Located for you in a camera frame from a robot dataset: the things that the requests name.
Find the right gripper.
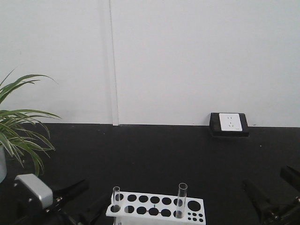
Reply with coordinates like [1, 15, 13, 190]
[242, 166, 300, 225]

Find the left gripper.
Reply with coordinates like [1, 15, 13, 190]
[14, 180, 111, 225]

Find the short transparent test tube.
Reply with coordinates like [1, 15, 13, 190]
[112, 186, 120, 212]

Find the tall transparent test tube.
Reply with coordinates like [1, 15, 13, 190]
[175, 182, 188, 218]

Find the white test tube rack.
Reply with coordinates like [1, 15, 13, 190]
[105, 191, 206, 225]

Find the white plant pot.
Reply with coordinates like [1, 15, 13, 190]
[0, 145, 7, 183]

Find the green spider plant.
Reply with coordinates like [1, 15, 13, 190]
[0, 67, 62, 177]

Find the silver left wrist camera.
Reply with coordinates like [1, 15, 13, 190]
[14, 173, 53, 209]

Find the white wall socket black base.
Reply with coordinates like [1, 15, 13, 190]
[209, 112, 249, 137]

